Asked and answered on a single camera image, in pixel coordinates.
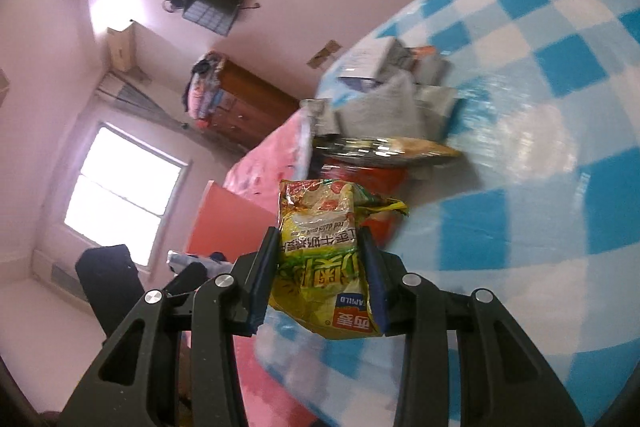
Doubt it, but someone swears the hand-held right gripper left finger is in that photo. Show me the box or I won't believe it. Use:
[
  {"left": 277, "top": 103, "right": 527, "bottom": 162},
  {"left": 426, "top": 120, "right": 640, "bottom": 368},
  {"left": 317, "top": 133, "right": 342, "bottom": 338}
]
[{"left": 60, "top": 227, "right": 281, "bottom": 427}]

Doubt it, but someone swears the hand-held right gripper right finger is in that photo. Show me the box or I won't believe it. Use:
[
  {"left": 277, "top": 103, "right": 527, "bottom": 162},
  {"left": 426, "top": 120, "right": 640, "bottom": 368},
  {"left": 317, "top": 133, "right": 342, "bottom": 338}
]
[{"left": 357, "top": 227, "right": 586, "bottom": 427}]

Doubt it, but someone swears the green yellow cereal packet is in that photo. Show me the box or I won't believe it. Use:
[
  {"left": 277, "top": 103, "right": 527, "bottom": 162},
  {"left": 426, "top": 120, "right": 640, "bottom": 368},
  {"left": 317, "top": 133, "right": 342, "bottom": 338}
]
[{"left": 267, "top": 179, "right": 408, "bottom": 340}]

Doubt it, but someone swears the bright window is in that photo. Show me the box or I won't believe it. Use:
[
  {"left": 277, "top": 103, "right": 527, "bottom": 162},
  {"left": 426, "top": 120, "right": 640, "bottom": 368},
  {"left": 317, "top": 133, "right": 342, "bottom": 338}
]
[{"left": 62, "top": 122, "right": 191, "bottom": 268}]

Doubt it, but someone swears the pink heart print bedspread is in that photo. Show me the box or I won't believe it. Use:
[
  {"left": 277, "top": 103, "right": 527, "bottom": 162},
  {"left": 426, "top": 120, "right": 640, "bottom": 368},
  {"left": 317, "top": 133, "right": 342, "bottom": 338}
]
[{"left": 180, "top": 112, "right": 331, "bottom": 427}]

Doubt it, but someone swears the yellow biscuit packet clear wrapper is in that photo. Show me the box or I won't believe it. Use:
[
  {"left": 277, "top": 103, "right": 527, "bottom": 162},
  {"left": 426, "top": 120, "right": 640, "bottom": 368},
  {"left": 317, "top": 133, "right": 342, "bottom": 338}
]
[{"left": 312, "top": 136, "right": 463, "bottom": 168}]

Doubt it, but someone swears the white plastic pouch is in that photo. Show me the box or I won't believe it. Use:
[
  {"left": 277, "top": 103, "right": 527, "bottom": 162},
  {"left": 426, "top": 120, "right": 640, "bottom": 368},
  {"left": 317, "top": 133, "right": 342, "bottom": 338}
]
[{"left": 335, "top": 74, "right": 418, "bottom": 140}]

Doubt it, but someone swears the brown wooden cabinet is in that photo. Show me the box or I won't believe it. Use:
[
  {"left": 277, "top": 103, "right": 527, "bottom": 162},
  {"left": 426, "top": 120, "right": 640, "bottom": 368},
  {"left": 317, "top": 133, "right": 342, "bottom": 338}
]
[{"left": 210, "top": 57, "right": 301, "bottom": 152}]

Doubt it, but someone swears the grey net curtain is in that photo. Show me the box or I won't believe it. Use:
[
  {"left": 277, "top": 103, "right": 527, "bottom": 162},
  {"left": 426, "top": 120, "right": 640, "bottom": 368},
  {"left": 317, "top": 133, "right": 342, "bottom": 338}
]
[{"left": 97, "top": 74, "right": 251, "bottom": 155}]

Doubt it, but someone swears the blue white checkered tablecloth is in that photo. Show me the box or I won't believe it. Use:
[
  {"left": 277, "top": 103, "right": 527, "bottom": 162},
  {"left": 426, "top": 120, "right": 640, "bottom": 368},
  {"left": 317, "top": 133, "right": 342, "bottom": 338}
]
[{"left": 255, "top": 0, "right": 640, "bottom": 427}]

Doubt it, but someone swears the pile of folded clothes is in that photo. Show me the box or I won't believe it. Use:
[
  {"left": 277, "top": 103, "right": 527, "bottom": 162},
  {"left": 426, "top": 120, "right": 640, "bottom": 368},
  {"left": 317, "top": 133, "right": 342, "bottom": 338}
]
[{"left": 181, "top": 51, "right": 236, "bottom": 132}]

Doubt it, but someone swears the wooden curtain pelmet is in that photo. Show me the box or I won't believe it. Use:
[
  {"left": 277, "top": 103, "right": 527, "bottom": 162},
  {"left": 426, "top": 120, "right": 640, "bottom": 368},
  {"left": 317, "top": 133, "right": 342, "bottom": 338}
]
[{"left": 106, "top": 21, "right": 151, "bottom": 80}]

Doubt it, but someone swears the white blue milk carton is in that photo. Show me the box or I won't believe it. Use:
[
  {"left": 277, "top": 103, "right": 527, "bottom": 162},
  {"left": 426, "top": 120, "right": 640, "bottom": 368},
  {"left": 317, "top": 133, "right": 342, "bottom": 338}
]
[{"left": 336, "top": 36, "right": 416, "bottom": 90}]

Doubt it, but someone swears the wall socket strip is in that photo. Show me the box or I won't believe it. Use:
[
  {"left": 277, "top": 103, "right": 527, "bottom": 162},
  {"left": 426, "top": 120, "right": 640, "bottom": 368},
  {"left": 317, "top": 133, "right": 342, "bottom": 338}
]
[{"left": 306, "top": 40, "right": 343, "bottom": 70}]

